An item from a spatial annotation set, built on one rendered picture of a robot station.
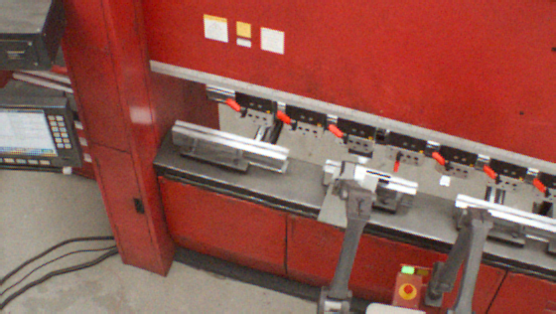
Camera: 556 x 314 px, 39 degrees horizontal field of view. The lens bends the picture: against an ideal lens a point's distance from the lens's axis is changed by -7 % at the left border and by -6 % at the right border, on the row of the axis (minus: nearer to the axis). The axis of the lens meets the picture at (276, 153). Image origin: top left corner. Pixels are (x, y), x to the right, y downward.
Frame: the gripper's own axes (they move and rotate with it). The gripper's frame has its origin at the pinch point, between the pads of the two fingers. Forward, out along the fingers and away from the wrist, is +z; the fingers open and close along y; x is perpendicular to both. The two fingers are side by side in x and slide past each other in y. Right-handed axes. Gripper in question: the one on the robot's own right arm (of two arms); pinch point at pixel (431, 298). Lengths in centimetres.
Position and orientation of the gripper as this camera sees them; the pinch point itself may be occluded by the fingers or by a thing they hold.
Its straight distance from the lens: 333.6
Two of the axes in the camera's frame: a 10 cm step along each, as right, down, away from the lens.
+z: 0.5, 3.9, 9.2
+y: 1.9, -9.1, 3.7
